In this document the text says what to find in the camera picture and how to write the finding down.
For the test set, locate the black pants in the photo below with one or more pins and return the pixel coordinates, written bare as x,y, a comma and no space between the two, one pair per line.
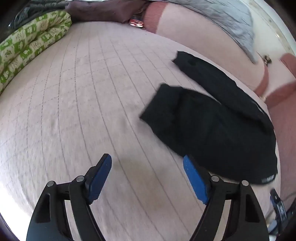
208,129

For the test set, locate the dark grey cloth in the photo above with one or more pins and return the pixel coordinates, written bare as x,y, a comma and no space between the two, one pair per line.
25,14

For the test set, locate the pink quilt with brown bands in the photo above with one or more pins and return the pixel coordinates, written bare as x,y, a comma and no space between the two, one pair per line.
208,51

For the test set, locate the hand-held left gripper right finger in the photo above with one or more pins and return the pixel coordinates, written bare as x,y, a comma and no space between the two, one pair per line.
194,178

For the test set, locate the grey quilted blanket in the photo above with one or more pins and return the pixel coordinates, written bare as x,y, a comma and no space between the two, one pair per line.
222,20

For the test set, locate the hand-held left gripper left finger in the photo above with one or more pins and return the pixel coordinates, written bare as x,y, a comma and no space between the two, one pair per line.
99,178

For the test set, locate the dark purple cloth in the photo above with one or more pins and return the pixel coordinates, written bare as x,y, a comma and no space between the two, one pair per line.
97,11

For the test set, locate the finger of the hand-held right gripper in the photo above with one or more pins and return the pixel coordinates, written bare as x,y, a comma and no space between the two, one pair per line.
276,201

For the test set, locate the pink checked bed sheet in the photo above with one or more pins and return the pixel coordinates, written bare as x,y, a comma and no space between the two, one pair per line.
81,97

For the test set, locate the red and black packet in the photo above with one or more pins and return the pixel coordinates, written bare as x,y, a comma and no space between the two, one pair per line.
136,22

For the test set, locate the small metal clip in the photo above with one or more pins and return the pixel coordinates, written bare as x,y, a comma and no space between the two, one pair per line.
267,59

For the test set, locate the green printed quilt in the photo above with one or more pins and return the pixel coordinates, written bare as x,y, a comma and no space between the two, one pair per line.
30,44

